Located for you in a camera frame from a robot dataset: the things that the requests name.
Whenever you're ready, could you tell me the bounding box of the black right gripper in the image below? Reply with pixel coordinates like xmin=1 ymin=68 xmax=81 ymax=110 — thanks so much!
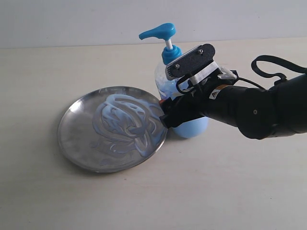
xmin=159 ymin=82 xmax=223 ymax=128

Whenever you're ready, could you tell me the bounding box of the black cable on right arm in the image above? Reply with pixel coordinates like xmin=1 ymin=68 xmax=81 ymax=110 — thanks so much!
xmin=251 ymin=55 xmax=307 ymax=83

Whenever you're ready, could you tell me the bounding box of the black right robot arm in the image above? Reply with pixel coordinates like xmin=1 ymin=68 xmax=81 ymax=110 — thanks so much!
xmin=160 ymin=74 xmax=307 ymax=139

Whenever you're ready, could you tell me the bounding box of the blue lotion pump bottle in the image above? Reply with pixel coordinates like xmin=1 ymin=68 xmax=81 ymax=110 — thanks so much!
xmin=139 ymin=23 xmax=208 ymax=138

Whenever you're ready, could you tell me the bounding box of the round stainless steel plate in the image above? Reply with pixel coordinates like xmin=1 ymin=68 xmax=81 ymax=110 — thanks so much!
xmin=57 ymin=86 xmax=167 ymax=173

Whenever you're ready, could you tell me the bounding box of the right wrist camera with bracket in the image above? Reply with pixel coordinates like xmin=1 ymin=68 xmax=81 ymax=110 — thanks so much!
xmin=165 ymin=44 xmax=237 ymax=94

